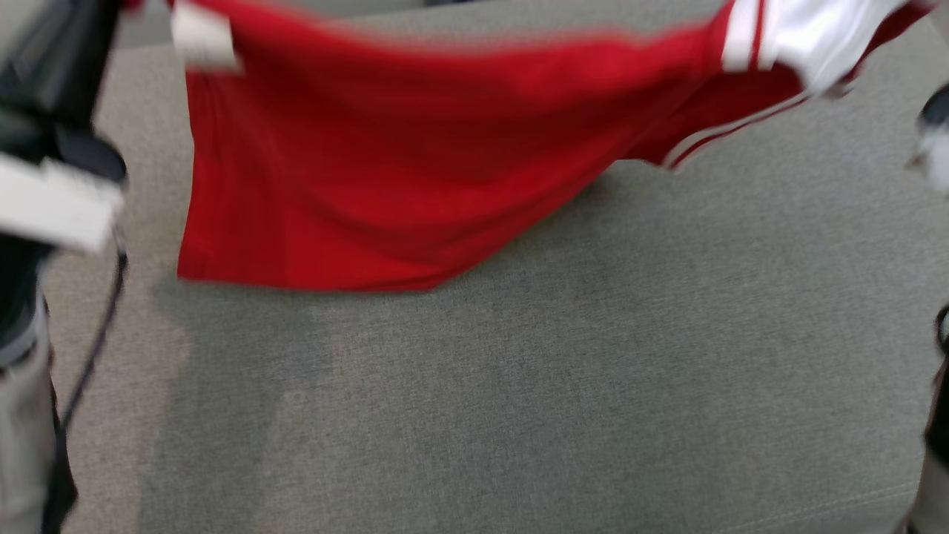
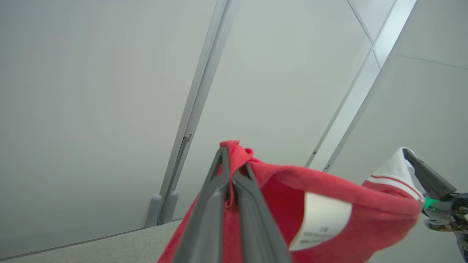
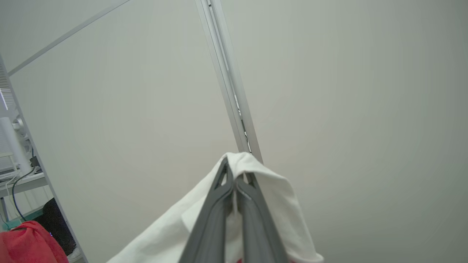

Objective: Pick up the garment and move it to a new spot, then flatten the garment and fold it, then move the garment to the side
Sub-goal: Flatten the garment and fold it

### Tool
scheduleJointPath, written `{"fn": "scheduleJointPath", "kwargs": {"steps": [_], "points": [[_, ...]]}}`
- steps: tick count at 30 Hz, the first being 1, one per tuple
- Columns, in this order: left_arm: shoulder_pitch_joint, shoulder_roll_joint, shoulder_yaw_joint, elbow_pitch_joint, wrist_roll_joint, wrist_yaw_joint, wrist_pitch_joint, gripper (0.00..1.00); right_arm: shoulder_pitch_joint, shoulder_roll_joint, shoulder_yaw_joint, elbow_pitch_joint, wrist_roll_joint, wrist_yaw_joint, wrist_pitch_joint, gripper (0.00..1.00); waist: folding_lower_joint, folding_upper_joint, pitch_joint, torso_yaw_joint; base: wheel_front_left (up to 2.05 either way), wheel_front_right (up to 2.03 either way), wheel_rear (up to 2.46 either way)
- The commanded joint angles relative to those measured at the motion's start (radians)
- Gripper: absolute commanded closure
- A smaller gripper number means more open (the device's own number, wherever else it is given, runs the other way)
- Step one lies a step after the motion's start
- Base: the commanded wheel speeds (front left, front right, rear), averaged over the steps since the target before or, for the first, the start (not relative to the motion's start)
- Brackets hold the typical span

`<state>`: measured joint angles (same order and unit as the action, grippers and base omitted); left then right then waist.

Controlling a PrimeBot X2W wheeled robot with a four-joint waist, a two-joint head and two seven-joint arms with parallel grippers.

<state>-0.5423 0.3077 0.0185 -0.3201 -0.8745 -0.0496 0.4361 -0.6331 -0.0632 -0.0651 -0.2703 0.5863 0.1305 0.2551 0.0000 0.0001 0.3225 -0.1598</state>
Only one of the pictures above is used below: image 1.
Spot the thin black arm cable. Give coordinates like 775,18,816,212
58,251,130,431

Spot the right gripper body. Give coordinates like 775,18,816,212
905,83,949,196

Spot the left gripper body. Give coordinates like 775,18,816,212
0,0,130,255

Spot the red basketball jersey white trim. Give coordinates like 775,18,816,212
122,0,936,293

